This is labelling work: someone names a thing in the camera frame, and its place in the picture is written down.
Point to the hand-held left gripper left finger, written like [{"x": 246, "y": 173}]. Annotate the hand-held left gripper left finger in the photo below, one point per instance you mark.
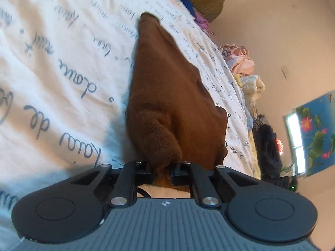
[{"x": 144, "y": 171}]

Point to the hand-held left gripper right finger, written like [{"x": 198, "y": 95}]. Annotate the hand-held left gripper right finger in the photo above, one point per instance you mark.
[{"x": 180, "y": 174}]

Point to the brown knit garment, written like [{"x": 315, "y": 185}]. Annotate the brown knit garment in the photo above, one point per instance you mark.
[{"x": 170, "y": 91}]

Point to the red round item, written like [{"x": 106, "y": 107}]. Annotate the red round item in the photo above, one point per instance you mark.
[{"x": 279, "y": 146}]

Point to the dark clothing pile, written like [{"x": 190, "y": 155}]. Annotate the dark clothing pile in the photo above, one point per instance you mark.
[{"x": 267, "y": 149}]

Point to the window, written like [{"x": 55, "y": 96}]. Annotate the window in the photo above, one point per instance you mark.
[{"x": 294, "y": 141}]

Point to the blue floral curtain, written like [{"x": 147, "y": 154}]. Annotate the blue floral curtain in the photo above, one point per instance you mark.
[{"x": 319, "y": 133}]

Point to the pale yellow crumpled cloth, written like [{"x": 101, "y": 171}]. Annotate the pale yellow crumpled cloth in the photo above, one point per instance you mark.
[{"x": 252, "y": 89}]

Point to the white script-printed blanket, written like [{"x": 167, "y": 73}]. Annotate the white script-printed blanket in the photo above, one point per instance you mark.
[{"x": 65, "y": 70}]

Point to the purple cloth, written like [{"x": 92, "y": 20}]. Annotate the purple cloth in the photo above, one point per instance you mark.
[{"x": 204, "y": 23}]

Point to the blue cloth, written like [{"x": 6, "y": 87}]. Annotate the blue cloth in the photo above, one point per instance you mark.
[{"x": 189, "y": 5}]

